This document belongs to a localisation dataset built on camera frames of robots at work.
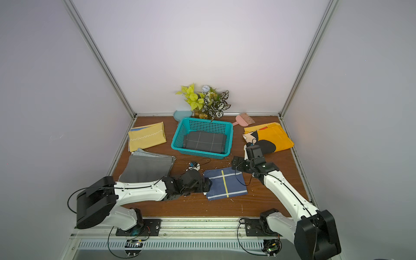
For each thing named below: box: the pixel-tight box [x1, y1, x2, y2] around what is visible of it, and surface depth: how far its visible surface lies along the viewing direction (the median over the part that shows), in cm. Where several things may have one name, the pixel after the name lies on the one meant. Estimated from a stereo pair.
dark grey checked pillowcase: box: [183, 130, 227, 154], surface depth 105 cm
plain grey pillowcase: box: [118, 148, 177, 183], surface depth 95 cm
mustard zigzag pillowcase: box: [127, 121, 167, 153], surface depth 109 cm
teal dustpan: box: [173, 110, 193, 126], surface depth 124 cm
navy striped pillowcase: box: [203, 166, 249, 201], surface depth 87 cm
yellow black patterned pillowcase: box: [242, 122, 295, 154], surface depth 108 cm
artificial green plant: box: [175, 83, 232, 122], surface depth 96 cm
